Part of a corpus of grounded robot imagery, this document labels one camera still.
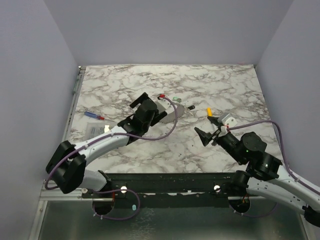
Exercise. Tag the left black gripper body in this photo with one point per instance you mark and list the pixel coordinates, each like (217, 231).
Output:
(157, 117)

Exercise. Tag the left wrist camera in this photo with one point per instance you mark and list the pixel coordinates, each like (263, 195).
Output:
(162, 105)

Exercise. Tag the black mounting rail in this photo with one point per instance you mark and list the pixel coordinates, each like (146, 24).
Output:
(171, 190)

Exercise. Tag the black key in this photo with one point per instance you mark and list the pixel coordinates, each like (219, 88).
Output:
(192, 107)

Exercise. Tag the blue handled screwdriver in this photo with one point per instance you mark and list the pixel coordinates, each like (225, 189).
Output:
(93, 115)

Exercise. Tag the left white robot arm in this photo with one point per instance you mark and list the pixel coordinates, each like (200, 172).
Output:
(68, 165)

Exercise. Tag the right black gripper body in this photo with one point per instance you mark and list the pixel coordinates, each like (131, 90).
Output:
(215, 135)

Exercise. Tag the clear plastic screw box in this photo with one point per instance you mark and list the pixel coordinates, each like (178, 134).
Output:
(94, 129)

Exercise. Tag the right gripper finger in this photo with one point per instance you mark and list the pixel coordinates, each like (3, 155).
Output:
(215, 121)
(205, 137)

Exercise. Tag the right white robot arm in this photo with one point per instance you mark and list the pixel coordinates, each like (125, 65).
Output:
(265, 175)

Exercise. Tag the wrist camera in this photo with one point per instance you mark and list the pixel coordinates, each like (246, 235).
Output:
(227, 120)
(162, 105)

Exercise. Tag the green key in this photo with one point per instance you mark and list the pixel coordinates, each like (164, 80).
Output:
(177, 99)

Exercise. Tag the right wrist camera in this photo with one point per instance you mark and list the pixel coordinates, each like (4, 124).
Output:
(227, 120)

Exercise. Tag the orange handled screwdriver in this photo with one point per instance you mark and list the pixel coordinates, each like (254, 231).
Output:
(209, 112)

